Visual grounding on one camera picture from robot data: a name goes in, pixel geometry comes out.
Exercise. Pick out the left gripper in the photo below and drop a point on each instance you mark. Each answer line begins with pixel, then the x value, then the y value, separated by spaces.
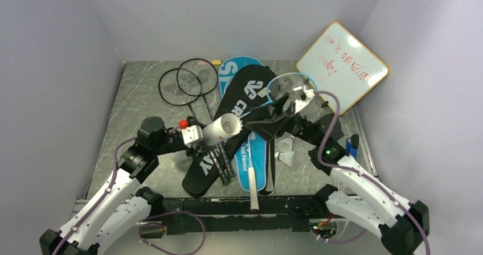
pixel 200 128

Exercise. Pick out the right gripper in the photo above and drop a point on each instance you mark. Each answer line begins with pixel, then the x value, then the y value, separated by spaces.
pixel 269 129

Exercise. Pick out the white plastic shuttlecock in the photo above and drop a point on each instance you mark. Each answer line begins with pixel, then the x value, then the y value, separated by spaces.
pixel 231 126
pixel 286 157
pixel 285 145

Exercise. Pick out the white shuttlecock tube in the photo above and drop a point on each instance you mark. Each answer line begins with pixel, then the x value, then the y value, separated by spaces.
pixel 214 134

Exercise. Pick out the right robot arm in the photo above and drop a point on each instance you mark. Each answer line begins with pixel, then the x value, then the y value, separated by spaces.
pixel 401 225

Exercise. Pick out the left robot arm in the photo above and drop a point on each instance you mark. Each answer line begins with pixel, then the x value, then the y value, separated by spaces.
pixel 121 202

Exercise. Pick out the blue white badminton racket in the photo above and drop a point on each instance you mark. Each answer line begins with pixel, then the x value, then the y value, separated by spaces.
pixel 290 91

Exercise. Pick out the black badminton racket left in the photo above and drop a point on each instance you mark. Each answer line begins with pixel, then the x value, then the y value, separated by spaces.
pixel 175 89

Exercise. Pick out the black badminton racket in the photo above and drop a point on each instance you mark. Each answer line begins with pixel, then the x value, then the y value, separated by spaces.
pixel 204 69
pixel 175 89

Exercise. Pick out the black badminton racket right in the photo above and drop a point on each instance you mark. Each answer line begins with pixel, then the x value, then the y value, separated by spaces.
pixel 204 69

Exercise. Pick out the black racket cover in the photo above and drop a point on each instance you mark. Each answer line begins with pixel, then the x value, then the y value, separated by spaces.
pixel 245 91

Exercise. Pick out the blue racket cover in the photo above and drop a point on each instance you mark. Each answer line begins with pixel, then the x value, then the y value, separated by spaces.
pixel 227 71

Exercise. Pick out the blue black stapler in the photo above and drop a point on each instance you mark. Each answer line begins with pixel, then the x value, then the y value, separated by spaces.
pixel 352 145

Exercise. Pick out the white dry erase board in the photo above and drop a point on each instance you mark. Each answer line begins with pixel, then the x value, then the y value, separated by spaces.
pixel 339 63

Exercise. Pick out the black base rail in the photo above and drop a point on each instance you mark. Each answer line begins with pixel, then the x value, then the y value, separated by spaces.
pixel 296 213

